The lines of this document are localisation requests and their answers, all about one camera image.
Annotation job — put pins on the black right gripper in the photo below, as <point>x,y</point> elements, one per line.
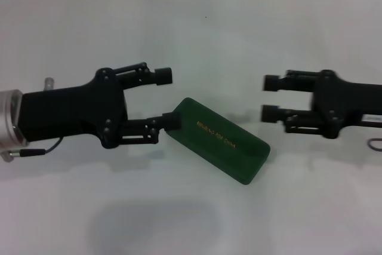
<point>346,102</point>

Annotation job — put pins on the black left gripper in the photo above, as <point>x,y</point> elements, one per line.
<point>74,111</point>

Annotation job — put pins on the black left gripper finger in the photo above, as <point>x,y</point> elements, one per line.
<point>171,121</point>
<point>163,76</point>

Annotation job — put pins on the green glasses case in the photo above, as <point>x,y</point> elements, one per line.
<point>218,141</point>

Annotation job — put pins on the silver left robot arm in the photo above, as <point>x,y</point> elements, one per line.
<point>9,117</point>

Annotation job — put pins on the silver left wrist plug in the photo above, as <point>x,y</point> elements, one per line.
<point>49,84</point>

